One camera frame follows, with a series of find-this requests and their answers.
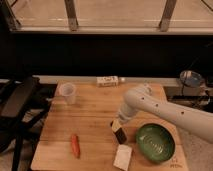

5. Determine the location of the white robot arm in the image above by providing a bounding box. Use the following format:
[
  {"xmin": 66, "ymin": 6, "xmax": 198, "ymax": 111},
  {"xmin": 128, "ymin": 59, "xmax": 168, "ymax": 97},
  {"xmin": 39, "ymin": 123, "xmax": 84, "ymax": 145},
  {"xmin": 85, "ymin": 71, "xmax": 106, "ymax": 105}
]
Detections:
[{"xmin": 112, "ymin": 84, "xmax": 213, "ymax": 144}]

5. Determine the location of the white labelled box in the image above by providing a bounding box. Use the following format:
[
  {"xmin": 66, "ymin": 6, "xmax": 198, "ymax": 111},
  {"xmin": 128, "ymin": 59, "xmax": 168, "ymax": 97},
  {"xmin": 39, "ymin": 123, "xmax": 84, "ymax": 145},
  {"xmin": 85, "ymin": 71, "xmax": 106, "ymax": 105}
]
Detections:
[{"xmin": 97, "ymin": 76, "xmax": 118, "ymax": 87}]

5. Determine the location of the round silver blue object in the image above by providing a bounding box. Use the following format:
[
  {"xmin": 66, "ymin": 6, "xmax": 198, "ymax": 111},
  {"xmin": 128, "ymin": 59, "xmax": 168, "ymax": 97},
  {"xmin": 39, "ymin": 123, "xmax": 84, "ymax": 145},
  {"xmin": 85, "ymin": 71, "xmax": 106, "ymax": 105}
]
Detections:
[{"xmin": 180, "ymin": 70, "xmax": 204, "ymax": 88}]

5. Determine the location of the black office chair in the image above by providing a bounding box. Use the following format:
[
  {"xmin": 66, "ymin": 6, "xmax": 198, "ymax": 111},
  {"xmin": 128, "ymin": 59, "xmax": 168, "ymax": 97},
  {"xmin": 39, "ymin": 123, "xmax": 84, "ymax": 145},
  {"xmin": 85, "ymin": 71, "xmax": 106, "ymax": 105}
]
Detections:
[{"xmin": 0, "ymin": 77, "xmax": 50, "ymax": 171}]

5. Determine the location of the orange carrot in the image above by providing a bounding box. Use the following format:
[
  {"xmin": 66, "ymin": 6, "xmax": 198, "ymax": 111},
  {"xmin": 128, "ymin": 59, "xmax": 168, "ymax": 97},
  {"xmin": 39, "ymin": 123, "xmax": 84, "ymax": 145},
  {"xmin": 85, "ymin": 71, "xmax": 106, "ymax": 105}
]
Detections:
[{"xmin": 71, "ymin": 134, "xmax": 80, "ymax": 158}]

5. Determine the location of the green bowl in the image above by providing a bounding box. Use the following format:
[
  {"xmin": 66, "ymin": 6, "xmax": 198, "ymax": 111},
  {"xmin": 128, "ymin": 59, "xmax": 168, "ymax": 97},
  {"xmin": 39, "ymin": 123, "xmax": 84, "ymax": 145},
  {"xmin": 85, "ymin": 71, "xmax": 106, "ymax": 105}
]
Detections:
[{"xmin": 135, "ymin": 123, "xmax": 175, "ymax": 164}]

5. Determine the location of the clear plastic cup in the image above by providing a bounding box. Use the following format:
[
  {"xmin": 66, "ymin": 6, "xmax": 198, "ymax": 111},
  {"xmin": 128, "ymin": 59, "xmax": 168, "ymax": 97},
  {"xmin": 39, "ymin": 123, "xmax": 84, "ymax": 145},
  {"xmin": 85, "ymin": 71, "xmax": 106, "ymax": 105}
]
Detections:
[{"xmin": 59, "ymin": 82, "xmax": 77, "ymax": 105}]

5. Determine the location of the white sponge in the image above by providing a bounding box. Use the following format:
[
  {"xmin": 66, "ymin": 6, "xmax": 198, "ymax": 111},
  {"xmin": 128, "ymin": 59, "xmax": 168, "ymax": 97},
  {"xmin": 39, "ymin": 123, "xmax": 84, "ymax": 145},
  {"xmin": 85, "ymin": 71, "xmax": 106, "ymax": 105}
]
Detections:
[{"xmin": 113, "ymin": 144, "xmax": 132, "ymax": 171}]

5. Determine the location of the black eraser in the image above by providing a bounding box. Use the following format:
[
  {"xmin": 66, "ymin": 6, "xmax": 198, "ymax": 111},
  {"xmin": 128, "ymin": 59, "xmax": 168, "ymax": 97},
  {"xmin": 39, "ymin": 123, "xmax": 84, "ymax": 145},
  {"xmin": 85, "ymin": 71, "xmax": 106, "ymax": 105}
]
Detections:
[{"xmin": 114, "ymin": 128, "xmax": 127, "ymax": 144}]

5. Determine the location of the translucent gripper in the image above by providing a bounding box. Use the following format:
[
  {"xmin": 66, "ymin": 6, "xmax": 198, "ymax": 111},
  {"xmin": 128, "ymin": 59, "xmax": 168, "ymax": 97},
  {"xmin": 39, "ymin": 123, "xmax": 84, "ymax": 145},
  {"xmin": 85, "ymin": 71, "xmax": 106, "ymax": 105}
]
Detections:
[{"xmin": 111, "ymin": 113, "xmax": 129, "ymax": 132}]

